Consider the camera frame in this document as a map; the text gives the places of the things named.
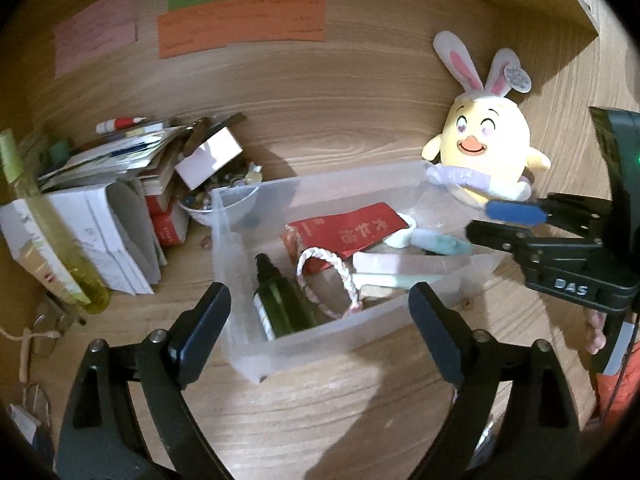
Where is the teal squeeze tube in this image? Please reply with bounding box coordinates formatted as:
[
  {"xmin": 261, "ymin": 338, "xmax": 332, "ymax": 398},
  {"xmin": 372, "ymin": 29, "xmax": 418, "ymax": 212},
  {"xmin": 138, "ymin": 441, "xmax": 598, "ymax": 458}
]
[{"xmin": 410, "ymin": 229, "xmax": 473, "ymax": 256}]

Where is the pink white braided bracelet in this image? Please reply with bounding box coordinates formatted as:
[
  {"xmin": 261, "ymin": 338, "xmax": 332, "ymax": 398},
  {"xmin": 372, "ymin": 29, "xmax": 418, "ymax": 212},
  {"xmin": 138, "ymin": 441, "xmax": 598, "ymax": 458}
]
[{"xmin": 295, "ymin": 246, "xmax": 364, "ymax": 320}]

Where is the pink cosmetic tube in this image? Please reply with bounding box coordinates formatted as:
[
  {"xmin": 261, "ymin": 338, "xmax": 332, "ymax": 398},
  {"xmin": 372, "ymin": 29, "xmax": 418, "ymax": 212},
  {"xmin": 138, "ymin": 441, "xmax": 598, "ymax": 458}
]
[{"xmin": 352, "ymin": 252, "xmax": 472, "ymax": 275}]

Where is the person's hand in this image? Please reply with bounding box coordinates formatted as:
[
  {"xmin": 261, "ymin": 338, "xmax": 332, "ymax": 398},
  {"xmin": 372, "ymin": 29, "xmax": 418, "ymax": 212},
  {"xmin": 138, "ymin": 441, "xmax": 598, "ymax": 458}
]
[{"xmin": 584, "ymin": 309, "xmax": 606, "ymax": 356}]

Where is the yellow chick bunny plush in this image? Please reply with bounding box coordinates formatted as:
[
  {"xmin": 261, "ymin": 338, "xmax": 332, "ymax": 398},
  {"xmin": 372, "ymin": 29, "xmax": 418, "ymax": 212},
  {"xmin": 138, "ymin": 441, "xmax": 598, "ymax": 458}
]
[{"xmin": 422, "ymin": 30, "xmax": 551, "ymax": 208}]

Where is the yellow liquid spray bottle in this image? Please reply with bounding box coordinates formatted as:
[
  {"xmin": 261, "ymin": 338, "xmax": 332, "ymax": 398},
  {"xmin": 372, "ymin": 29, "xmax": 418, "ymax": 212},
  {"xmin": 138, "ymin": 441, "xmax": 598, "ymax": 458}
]
[{"xmin": 1, "ymin": 129, "xmax": 111, "ymax": 314}]

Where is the red envelope packet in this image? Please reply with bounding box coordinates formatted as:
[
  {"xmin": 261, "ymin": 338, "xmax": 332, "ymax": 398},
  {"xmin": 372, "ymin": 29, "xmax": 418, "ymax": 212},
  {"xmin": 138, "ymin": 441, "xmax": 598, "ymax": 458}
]
[{"xmin": 281, "ymin": 203, "xmax": 408, "ymax": 264}]

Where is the beige cream tube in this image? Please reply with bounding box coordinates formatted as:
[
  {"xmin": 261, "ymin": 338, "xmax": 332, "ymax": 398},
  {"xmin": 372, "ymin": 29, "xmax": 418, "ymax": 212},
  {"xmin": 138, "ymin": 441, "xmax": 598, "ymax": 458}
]
[{"xmin": 16, "ymin": 242, "xmax": 56, "ymax": 286}]

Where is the clear plastic storage bin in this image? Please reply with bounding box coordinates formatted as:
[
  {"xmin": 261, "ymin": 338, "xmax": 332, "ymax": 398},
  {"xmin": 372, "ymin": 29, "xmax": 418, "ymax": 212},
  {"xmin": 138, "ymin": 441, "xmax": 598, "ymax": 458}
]
[{"xmin": 212, "ymin": 162, "xmax": 500, "ymax": 382}]

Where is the white booklets stack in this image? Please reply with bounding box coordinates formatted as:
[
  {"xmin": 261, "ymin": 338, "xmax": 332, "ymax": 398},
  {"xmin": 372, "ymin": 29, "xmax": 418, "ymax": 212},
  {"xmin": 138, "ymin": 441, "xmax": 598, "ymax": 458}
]
[{"xmin": 1, "ymin": 179, "xmax": 166, "ymax": 296}]

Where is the dark green glass bottle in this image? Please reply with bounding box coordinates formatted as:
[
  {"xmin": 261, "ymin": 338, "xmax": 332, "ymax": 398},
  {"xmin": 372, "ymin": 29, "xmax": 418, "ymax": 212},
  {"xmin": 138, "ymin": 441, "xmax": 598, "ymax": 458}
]
[{"xmin": 253, "ymin": 254, "xmax": 317, "ymax": 340}]

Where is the red book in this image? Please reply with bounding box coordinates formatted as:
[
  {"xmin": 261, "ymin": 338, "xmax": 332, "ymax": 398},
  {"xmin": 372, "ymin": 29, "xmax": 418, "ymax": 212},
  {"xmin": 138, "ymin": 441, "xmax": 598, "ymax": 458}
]
[{"xmin": 145, "ymin": 196, "xmax": 190, "ymax": 247}]

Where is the white bowl of trinkets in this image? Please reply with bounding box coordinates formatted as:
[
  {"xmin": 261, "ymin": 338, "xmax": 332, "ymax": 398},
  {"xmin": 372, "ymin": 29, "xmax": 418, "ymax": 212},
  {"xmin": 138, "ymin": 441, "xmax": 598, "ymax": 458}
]
[{"xmin": 178, "ymin": 186, "xmax": 259, "ymax": 226}]

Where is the small white box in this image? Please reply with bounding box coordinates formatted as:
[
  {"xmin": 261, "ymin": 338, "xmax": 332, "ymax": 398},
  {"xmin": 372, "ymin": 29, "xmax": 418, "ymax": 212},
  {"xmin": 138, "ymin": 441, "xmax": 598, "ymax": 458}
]
[{"xmin": 176, "ymin": 128, "xmax": 243, "ymax": 191}]

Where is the red white marker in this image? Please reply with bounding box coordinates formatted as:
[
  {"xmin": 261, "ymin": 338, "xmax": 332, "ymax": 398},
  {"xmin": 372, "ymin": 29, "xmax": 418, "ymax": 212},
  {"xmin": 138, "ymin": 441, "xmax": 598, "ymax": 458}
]
[{"xmin": 96, "ymin": 117, "xmax": 146, "ymax": 134}]

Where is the orange paper note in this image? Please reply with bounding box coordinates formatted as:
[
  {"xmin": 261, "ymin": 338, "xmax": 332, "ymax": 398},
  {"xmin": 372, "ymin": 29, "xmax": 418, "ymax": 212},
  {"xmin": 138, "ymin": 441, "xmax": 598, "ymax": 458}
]
[{"xmin": 157, "ymin": 0, "xmax": 326, "ymax": 58}]

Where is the pink paper note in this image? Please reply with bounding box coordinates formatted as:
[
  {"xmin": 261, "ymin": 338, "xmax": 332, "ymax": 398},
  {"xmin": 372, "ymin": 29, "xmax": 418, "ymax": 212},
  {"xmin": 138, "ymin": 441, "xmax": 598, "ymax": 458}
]
[{"xmin": 53, "ymin": 0, "xmax": 137, "ymax": 79}]

